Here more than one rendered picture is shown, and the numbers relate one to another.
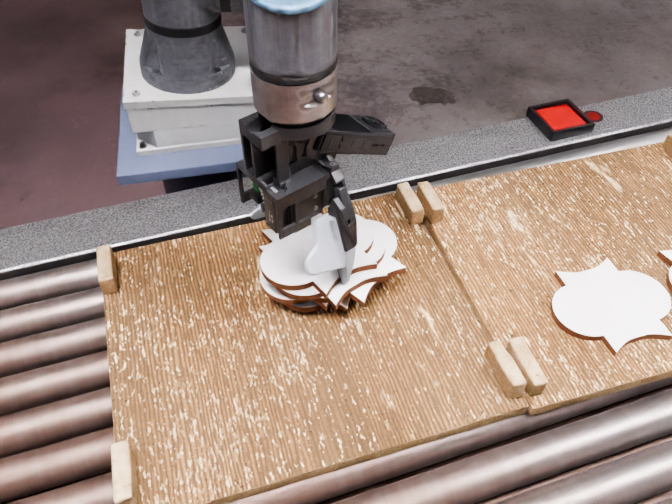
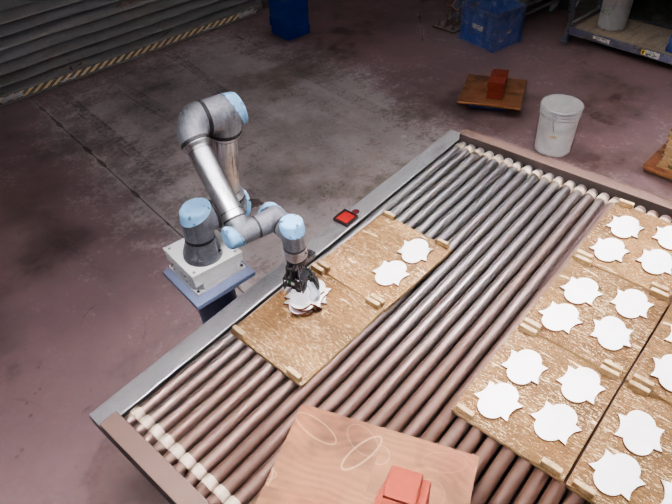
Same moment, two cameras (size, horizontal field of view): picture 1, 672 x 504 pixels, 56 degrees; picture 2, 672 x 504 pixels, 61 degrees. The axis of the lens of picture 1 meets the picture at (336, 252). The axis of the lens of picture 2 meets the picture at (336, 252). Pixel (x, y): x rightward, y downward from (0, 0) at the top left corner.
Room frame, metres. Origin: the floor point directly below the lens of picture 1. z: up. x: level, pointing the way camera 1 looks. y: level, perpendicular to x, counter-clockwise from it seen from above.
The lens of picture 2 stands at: (-0.77, 0.55, 2.46)
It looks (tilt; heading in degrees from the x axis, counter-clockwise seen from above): 43 degrees down; 332
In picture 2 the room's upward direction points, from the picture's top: 4 degrees counter-clockwise
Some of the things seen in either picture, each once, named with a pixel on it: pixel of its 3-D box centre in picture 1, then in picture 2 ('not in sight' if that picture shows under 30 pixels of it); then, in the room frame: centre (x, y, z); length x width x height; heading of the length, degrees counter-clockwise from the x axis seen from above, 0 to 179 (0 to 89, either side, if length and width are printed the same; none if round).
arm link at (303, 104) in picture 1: (296, 87); (296, 252); (0.48, 0.03, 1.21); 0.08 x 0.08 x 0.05
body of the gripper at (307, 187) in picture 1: (292, 161); (297, 271); (0.48, 0.04, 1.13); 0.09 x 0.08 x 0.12; 129
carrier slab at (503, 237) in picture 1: (610, 253); (383, 258); (0.55, -0.35, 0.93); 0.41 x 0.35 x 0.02; 106
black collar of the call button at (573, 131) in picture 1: (559, 119); (345, 217); (0.85, -0.36, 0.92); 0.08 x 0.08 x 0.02; 19
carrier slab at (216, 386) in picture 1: (293, 326); (307, 321); (0.44, 0.05, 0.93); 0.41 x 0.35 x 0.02; 107
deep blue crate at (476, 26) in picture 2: not in sight; (491, 22); (3.40, -3.56, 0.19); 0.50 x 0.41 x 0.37; 4
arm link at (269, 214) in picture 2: not in sight; (271, 220); (0.59, 0.06, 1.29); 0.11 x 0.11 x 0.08; 6
